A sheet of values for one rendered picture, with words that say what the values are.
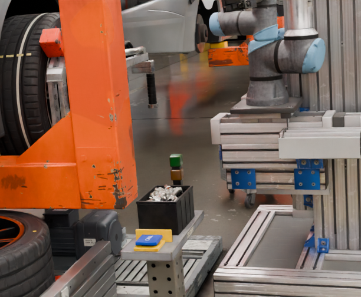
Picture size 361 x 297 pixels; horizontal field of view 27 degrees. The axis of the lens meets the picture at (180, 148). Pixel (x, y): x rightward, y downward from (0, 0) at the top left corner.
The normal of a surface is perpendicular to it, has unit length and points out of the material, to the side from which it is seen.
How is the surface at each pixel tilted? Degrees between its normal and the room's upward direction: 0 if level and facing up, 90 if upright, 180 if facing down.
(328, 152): 90
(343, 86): 90
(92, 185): 90
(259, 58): 90
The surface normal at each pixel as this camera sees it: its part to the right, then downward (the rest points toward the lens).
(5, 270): 0.73, 0.09
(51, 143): -0.26, 0.22
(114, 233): 0.96, -0.02
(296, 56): -0.51, 0.22
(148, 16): 0.24, 0.18
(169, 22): 0.51, 0.23
